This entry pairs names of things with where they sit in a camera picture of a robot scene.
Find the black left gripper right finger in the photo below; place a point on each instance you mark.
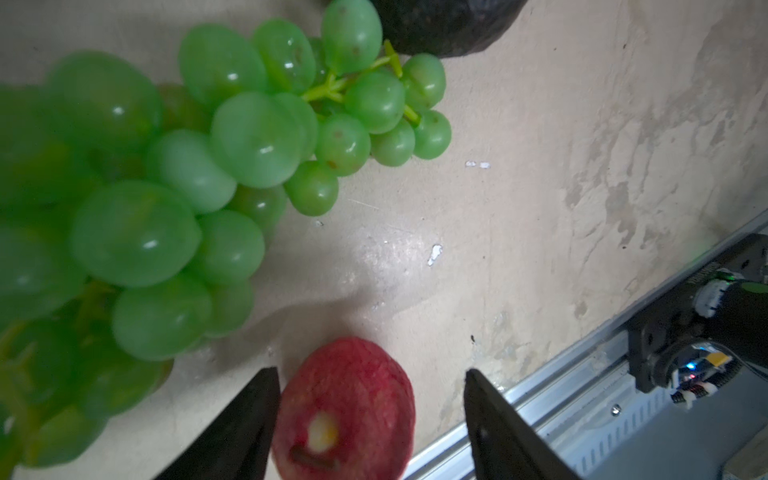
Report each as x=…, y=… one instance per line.
x=503, y=445

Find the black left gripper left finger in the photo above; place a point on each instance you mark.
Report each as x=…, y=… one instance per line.
x=237, y=443

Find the red apple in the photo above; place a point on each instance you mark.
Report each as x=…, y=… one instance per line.
x=348, y=413

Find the green grape bunch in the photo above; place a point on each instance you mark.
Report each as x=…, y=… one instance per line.
x=134, y=214

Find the dark avocado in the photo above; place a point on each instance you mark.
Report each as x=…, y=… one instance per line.
x=446, y=28

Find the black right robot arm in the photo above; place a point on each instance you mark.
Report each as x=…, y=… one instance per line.
x=725, y=332

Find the aluminium front rail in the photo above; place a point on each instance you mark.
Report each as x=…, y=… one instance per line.
x=585, y=406

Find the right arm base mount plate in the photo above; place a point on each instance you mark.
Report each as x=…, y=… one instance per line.
x=650, y=330

